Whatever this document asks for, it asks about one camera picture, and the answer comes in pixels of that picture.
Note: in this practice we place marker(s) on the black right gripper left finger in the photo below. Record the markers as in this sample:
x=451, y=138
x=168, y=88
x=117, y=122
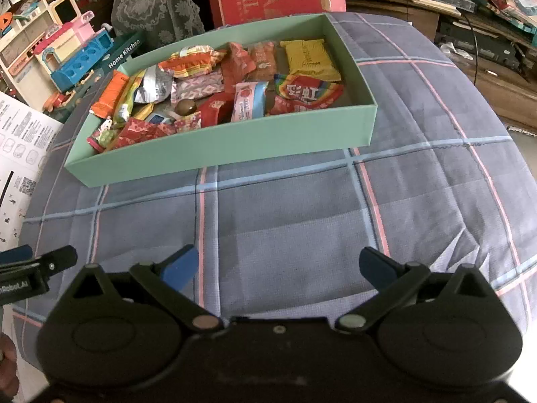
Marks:
x=164, y=281

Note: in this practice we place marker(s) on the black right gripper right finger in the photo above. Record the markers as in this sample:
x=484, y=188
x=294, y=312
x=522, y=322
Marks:
x=396, y=285

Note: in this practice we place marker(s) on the dark blue snack packet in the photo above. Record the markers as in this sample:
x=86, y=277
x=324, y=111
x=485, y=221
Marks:
x=156, y=118

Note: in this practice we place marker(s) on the brown gold candy packet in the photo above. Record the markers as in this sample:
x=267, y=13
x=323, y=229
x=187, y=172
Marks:
x=185, y=107

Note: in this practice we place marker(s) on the yellow green snack bar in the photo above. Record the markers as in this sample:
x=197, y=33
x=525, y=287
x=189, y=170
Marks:
x=125, y=104

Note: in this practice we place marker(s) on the orange snack packet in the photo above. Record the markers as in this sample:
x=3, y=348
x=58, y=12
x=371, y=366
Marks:
x=105, y=105

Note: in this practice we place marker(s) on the pink patterned snack packet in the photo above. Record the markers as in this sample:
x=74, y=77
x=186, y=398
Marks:
x=195, y=88

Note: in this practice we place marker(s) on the silver purple snack bag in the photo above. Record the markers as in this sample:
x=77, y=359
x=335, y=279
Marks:
x=155, y=86

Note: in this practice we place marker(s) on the pink peach snack packet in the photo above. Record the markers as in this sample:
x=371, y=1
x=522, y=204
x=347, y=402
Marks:
x=250, y=101

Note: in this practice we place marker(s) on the rainbow candy bag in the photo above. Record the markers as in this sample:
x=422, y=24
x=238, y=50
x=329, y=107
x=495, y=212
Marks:
x=296, y=92

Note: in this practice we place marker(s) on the orange striped snack bag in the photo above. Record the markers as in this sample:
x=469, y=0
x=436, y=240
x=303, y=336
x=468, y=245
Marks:
x=193, y=61

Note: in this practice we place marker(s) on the yellow snack packet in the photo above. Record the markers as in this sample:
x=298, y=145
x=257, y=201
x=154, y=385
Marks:
x=310, y=58

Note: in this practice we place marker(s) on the orange brown snack bag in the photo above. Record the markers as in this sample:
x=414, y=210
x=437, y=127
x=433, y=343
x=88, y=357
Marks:
x=263, y=55

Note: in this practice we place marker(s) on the plaid blue bed cover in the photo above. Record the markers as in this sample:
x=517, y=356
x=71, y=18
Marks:
x=442, y=183

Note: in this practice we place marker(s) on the white printed instruction sheet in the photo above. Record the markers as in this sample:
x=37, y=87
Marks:
x=25, y=138

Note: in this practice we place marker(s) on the mint green cardboard box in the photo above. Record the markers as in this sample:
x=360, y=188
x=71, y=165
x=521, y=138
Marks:
x=349, y=125

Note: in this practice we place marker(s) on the toy kitchen playset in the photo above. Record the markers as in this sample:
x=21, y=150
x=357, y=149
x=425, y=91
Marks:
x=50, y=50

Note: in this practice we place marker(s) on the grey lace patterned cushion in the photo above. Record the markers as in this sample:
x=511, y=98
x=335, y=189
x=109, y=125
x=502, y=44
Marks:
x=162, y=22

